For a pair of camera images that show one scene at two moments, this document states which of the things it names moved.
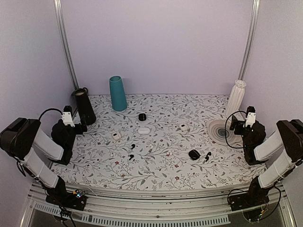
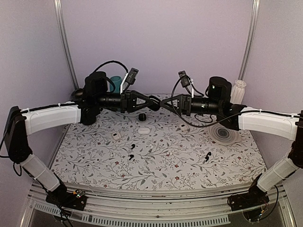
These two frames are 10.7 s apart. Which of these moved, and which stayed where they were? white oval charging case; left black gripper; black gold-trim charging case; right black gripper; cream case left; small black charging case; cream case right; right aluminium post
Moved: left black gripper; black gold-trim charging case; right black gripper
Stayed: right aluminium post; cream case left; white oval charging case; small black charging case; cream case right
